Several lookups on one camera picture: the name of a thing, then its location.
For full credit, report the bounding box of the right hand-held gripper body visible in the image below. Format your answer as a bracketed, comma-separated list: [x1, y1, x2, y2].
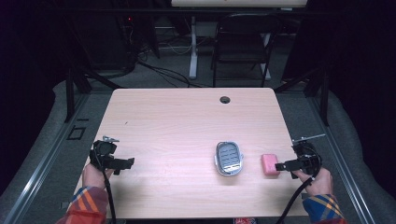
[290, 133, 327, 176]

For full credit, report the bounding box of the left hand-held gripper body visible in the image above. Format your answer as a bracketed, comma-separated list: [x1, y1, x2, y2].
[89, 135, 120, 171]

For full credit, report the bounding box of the pink soap bar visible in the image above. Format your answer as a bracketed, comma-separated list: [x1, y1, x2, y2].
[260, 153, 281, 176]

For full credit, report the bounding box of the grey soap dish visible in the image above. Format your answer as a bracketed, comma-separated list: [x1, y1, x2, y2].
[213, 141, 245, 177]

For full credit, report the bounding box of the person's left hand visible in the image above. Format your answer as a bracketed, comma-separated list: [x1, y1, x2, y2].
[81, 162, 115, 191]

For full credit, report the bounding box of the person's right hand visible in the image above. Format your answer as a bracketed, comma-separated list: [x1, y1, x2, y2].
[293, 167, 334, 197]

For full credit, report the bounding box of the red packet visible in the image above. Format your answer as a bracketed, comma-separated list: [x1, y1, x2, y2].
[233, 217, 260, 224]

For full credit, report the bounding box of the dark computer tower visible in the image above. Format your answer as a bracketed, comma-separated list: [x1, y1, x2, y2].
[78, 12, 138, 73]

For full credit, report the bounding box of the white desk leg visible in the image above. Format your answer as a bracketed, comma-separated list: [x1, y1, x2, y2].
[188, 15, 200, 80]

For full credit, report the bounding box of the black folding chair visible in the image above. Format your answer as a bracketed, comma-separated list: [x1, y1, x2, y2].
[210, 12, 284, 89]

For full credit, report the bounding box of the white desk top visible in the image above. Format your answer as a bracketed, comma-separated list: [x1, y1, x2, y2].
[170, 0, 309, 8]

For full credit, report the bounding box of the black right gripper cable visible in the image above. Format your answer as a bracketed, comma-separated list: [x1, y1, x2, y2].
[275, 145, 322, 224]

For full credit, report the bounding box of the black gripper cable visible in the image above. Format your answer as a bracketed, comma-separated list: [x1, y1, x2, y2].
[275, 145, 322, 224]
[93, 148, 118, 224]

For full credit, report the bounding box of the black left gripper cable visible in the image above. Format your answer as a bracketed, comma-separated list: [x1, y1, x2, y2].
[93, 148, 118, 224]

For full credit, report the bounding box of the aluminium floor rail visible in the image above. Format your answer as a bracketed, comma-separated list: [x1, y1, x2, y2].
[306, 96, 377, 224]
[2, 92, 92, 224]

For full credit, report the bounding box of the black metal frame stand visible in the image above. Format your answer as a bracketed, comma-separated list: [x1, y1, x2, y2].
[274, 66, 331, 127]
[63, 66, 123, 123]

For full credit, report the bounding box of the black floor cable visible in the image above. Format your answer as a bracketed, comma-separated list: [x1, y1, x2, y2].
[135, 59, 213, 89]

